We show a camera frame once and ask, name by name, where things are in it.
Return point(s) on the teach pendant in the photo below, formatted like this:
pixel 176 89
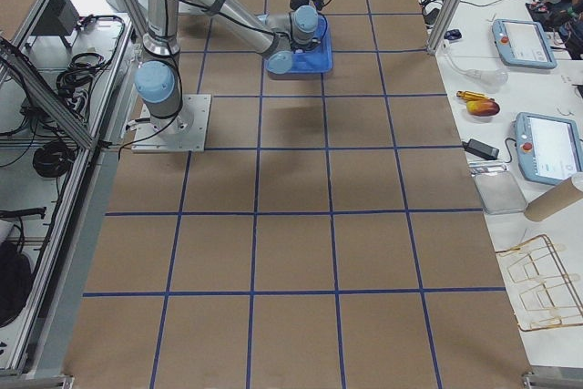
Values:
pixel 523 44
pixel 548 148

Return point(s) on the red yellow mango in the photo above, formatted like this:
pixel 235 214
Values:
pixel 482 107

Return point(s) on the blue plastic tray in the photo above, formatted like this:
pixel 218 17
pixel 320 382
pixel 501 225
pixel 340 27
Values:
pixel 315 61

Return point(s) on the orange handled tool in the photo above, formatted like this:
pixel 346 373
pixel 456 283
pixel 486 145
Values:
pixel 468 96

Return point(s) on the cardboard tube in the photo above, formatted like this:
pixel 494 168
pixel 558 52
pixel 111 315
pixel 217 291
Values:
pixel 561 196

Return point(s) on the gold wire rack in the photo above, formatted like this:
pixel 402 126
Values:
pixel 544 294

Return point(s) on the lower teach pendant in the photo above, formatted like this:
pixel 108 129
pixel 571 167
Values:
pixel 548 148

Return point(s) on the upper teach pendant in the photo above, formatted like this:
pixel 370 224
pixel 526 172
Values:
pixel 523 44

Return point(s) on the black power adapter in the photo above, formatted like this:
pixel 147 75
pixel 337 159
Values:
pixel 480 149

